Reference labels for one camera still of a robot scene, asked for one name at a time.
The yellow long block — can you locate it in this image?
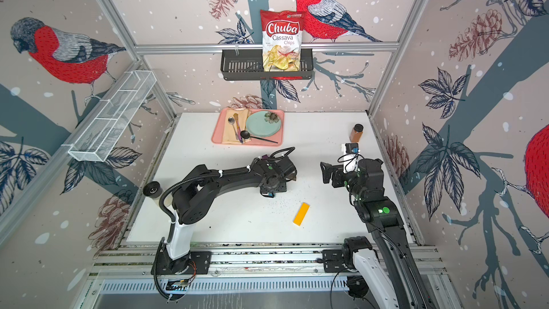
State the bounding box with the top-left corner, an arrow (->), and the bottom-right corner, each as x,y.
293,203 -> 310,227

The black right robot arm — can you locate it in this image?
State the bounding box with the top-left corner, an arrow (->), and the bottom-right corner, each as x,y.
320,159 -> 436,308

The beige napkin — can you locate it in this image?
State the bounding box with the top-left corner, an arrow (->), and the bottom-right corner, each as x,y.
222,108 -> 250,144

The gold purple knife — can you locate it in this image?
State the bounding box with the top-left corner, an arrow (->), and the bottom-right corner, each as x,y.
233,113 -> 244,144

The Chuba cassava chips bag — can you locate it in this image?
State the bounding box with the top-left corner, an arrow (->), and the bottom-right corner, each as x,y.
260,10 -> 305,72

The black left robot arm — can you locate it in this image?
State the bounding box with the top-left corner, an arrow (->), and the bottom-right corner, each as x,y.
143,147 -> 297,276

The black lid shaker jar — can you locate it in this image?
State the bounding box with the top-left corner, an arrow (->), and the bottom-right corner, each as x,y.
142,181 -> 163,199

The white wire wall basket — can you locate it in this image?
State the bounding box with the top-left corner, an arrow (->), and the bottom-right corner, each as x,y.
68,70 -> 157,162

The black wall basket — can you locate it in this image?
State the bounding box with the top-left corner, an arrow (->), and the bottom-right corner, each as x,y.
220,49 -> 314,81

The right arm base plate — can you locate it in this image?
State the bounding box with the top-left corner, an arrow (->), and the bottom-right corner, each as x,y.
321,248 -> 383,274

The pink tray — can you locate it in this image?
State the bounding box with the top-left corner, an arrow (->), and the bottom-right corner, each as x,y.
211,108 -> 285,147

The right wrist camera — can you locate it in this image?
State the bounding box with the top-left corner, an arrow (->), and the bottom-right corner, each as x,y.
340,143 -> 360,173

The silver spoon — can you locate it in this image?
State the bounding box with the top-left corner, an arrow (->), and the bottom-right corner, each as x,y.
227,117 -> 243,144

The black spoon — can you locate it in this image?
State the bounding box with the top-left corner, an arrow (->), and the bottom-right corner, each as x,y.
240,130 -> 277,144

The brown spice bottle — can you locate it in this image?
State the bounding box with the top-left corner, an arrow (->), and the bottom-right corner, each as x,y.
350,124 -> 364,143

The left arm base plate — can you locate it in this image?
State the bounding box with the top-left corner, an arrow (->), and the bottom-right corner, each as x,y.
151,250 -> 212,276

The mint green flower plate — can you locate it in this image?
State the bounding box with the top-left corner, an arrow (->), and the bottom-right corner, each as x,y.
246,111 -> 283,137

